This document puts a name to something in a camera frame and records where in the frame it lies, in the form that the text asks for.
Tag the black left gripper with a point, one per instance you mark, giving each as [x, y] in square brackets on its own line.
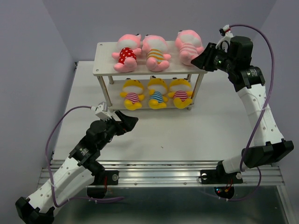
[127, 122]

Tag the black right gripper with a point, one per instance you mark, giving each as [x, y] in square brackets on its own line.
[202, 60]

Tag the yellow frog toy pink stripes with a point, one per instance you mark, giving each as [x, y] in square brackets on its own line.
[132, 92]

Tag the yellow frog toy red stripes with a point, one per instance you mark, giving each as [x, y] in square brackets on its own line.
[180, 90]

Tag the pink frog toy orange stripes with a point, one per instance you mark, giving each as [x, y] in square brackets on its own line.
[156, 50]

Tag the yellow frog toy blue stripes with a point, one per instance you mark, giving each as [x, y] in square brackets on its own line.
[157, 90]

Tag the pink frog toy polka dots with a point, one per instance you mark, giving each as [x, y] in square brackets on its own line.
[128, 48]

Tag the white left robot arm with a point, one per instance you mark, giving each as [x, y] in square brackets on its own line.
[79, 170]

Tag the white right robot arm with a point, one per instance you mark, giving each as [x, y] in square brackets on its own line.
[267, 145]

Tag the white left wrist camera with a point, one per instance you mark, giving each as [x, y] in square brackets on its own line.
[101, 110]

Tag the aluminium front rail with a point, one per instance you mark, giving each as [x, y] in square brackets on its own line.
[137, 174]

